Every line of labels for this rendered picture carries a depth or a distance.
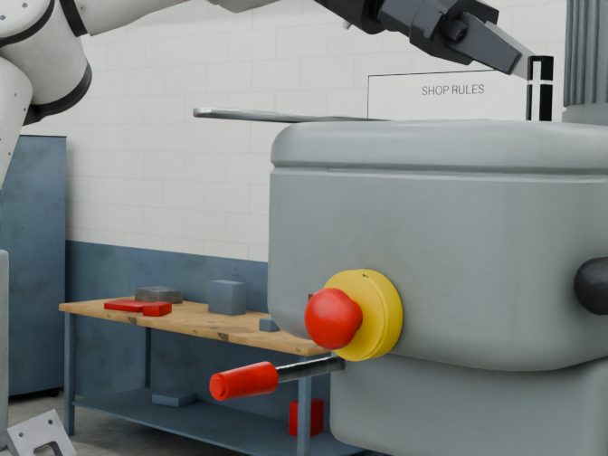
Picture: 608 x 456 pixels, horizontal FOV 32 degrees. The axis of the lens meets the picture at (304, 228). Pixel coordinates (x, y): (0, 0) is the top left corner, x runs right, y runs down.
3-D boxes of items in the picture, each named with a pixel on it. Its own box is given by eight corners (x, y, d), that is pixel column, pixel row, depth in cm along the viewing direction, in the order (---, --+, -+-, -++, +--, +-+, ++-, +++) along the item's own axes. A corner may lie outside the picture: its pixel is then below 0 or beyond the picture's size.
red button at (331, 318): (343, 356, 67) (345, 292, 66) (296, 346, 69) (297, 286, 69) (375, 349, 69) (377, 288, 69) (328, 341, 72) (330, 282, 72)
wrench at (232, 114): (220, 118, 73) (220, 105, 73) (183, 118, 76) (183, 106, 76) (432, 129, 91) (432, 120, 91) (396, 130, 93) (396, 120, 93)
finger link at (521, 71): (545, 53, 89) (485, 19, 92) (525, 87, 90) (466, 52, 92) (550, 55, 91) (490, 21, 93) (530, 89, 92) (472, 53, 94)
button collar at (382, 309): (384, 367, 68) (387, 274, 68) (314, 355, 72) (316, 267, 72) (403, 363, 70) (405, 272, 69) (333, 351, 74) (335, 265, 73)
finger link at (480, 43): (507, 82, 86) (445, 45, 88) (527, 47, 85) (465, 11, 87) (500, 80, 84) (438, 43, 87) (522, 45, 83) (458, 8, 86)
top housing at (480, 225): (541, 387, 63) (550, 117, 62) (232, 333, 80) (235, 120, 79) (793, 313, 98) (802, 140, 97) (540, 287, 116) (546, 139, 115)
